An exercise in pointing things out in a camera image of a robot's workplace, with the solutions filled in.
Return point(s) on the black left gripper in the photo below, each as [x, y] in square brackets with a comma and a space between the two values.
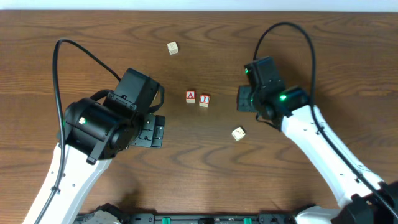
[153, 132]

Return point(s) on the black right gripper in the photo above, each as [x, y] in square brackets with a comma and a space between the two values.
[244, 98]

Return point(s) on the red letter I wooden block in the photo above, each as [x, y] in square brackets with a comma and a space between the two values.
[204, 100]

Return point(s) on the red letter A wooden block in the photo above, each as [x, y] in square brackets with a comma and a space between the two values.
[190, 96]

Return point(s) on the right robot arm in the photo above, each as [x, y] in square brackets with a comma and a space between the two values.
[362, 196]

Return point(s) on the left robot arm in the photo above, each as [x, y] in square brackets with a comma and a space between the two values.
[92, 131]

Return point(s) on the tilted wooden block red dot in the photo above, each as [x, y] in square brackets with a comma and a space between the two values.
[238, 133]

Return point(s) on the plain wooden block far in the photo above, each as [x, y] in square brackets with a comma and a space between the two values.
[172, 48]

